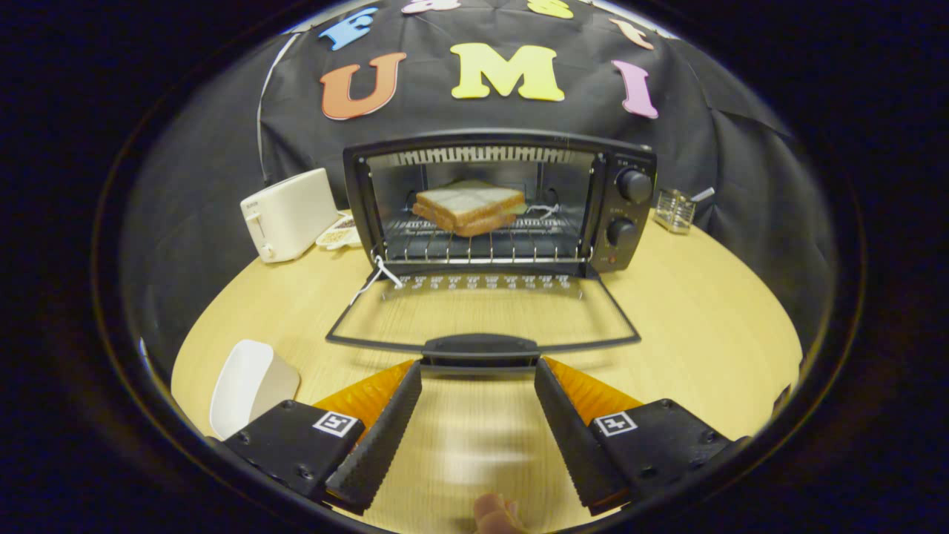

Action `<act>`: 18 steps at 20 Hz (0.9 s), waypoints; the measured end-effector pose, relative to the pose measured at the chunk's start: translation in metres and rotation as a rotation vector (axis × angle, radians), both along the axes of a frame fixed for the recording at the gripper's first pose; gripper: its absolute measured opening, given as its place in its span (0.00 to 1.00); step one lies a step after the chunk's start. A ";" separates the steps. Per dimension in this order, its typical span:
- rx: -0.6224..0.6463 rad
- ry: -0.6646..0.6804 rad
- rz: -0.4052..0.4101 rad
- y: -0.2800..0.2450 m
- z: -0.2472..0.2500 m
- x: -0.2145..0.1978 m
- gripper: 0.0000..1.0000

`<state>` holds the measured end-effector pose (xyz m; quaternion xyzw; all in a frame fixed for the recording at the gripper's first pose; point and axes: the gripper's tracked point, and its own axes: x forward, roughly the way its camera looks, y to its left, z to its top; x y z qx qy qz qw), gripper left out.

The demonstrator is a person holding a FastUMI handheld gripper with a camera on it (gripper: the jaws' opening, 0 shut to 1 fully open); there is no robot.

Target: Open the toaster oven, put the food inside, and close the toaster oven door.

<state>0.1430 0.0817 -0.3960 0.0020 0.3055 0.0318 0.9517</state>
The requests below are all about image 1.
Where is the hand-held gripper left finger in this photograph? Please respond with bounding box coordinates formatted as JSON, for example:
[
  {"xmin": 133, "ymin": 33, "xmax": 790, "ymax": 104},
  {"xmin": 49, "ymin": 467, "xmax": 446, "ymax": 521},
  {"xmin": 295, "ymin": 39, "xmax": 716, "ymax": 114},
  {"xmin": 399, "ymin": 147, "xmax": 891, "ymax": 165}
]
[{"xmin": 222, "ymin": 361, "xmax": 423, "ymax": 515}]

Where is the white string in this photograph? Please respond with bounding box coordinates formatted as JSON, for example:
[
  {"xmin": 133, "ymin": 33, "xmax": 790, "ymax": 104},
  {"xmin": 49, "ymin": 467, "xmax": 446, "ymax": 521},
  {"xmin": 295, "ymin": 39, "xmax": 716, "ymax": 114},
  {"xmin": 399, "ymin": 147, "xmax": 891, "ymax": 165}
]
[{"xmin": 350, "ymin": 256, "xmax": 405, "ymax": 306}]

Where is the white food tray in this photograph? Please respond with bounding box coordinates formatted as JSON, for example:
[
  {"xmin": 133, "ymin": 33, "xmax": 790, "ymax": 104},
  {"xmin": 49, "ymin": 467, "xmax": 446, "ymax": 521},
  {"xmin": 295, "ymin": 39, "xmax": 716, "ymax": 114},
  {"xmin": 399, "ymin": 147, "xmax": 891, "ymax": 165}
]
[{"xmin": 210, "ymin": 340, "xmax": 301, "ymax": 440}]

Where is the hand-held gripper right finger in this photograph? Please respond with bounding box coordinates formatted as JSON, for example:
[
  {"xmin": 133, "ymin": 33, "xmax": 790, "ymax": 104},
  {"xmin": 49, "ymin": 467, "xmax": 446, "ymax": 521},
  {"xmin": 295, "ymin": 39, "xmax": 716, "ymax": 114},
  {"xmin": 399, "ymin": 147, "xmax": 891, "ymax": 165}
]
[{"xmin": 534, "ymin": 357, "xmax": 750, "ymax": 516}]

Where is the toast sandwich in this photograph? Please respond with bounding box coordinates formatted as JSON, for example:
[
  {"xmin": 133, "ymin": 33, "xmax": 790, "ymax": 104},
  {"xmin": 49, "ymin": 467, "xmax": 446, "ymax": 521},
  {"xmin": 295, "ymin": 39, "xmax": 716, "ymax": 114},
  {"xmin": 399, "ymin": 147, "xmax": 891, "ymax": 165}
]
[{"xmin": 412, "ymin": 180, "xmax": 529, "ymax": 238}]

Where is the black backdrop cloth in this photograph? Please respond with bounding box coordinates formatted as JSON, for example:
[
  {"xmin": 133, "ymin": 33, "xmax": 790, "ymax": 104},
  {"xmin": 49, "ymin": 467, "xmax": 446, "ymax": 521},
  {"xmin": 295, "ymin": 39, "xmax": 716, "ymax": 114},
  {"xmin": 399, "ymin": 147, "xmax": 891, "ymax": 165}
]
[{"xmin": 122, "ymin": 0, "xmax": 839, "ymax": 372}]

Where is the white pop-up toaster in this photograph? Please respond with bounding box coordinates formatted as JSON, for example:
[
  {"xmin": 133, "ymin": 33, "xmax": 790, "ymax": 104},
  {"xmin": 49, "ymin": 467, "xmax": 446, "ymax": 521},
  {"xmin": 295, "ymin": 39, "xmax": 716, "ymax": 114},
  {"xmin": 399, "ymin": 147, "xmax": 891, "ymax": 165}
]
[{"xmin": 240, "ymin": 168, "xmax": 340, "ymax": 263}]

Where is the clear glass utensil holder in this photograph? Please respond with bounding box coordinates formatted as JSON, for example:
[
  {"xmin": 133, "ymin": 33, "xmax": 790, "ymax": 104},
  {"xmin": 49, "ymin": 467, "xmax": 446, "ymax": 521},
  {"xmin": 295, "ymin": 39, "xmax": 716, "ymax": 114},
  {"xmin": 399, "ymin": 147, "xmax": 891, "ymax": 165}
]
[{"xmin": 654, "ymin": 187, "xmax": 716, "ymax": 235}]

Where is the small plate with snacks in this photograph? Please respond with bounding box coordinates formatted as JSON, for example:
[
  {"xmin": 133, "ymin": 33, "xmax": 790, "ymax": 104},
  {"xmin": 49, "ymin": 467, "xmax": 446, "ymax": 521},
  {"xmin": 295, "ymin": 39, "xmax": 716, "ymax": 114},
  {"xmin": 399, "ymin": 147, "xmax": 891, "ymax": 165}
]
[{"xmin": 316, "ymin": 215, "xmax": 363, "ymax": 251}]

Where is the black toaster oven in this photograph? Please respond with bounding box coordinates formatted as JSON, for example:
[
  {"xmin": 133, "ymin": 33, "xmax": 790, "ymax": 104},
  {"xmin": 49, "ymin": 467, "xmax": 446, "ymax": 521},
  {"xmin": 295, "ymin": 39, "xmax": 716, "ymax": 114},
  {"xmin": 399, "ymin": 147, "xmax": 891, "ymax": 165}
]
[{"xmin": 326, "ymin": 130, "xmax": 658, "ymax": 372}]

